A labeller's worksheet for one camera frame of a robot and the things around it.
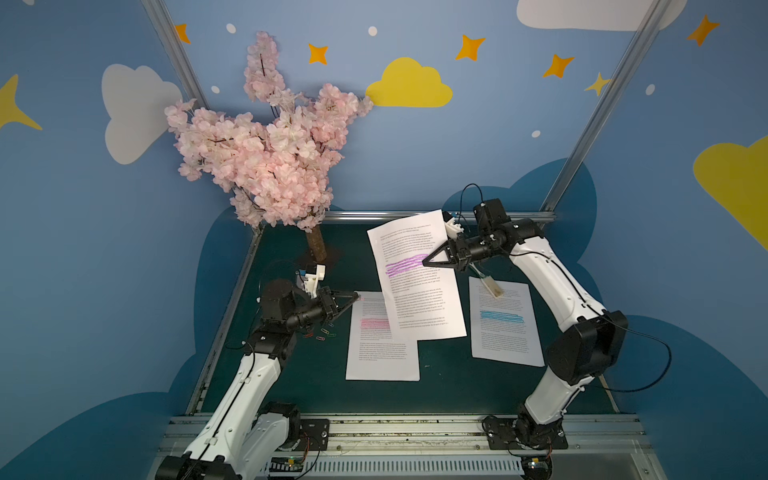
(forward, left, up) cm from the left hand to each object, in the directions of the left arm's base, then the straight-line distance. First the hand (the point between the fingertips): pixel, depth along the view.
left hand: (360, 293), depth 72 cm
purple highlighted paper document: (-4, -15, +4) cm, 16 cm away
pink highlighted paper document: (-5, -3, -25) cm, 26 cm away
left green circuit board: (-33, +17, -27) cm, 46 cm away
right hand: (+4, -17, +7) cm, 19 cm away
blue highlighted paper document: (+3, -44, -25) cm, 51 cm away
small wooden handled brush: (+17, -44, -24) cm, 53 cm away
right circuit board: (-32, -45, -28) cm, 62 cm away
